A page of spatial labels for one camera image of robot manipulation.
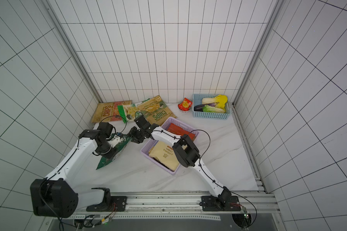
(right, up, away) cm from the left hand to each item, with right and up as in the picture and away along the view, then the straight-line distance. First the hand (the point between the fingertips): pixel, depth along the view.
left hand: (108, 157), depth 78 cm
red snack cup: (+46, +31, +35) cm, 65 cm away
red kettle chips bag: (-17, +27, +35) cm, 48 cm away
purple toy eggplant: (+56, +29, +32) cm, 71 cm away
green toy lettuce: (+62, +29, +28) cm, 74 cm away
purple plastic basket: (+40, +15, +20) cm, 47 cm away
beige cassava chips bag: (+31, 0, +8) cm, 32 cm away
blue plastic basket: (+56, +37, +42) cm, 79 cm away
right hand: (+3, +7, +11) cm, 14 cm away
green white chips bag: (-5, +28, +35) cm, 45 cm away
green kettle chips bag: (+22, +27, +34) cm, 49 cm away
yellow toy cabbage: (+74, +36, +33) cm, 89 cm away
